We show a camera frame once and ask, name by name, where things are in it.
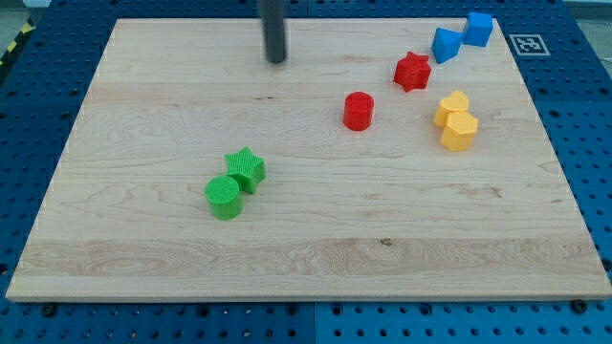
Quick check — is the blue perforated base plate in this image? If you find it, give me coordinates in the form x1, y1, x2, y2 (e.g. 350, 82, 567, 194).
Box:
1, 1, 611, 343

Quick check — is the white fiducial marker tag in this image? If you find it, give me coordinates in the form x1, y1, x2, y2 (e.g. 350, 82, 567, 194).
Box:
510, 33, 550, 56

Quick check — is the yellow heart block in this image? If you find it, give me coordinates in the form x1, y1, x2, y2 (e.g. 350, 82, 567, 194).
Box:
433, 91, 470, 127

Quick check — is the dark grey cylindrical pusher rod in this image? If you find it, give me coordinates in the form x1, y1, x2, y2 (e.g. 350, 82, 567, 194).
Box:
258, 0, 287, 64

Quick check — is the yellow pentagon block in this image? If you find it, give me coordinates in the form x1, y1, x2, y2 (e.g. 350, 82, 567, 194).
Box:
440, 112, 479, 152

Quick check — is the red cylinder block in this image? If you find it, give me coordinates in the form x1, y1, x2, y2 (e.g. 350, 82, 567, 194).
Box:
342, 91, 375, 131

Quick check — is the blue triangle block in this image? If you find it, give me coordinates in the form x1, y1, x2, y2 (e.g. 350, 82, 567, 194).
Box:
431, 28, 464, 64

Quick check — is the green cylinder block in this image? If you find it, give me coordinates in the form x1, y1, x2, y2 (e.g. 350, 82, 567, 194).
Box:
205, 176, 243, 220

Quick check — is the blue cube block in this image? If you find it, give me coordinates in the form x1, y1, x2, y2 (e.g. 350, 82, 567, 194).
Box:
463, 12, 493, 47

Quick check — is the wooden board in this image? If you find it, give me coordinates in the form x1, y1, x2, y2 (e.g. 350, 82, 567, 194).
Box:
7, 18, 611, 303

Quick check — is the red star block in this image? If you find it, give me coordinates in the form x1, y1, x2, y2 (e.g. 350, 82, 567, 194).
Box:
393, 52, 431, 92

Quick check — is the green star block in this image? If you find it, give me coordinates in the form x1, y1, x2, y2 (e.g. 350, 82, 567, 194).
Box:
225, 146, 266, 194

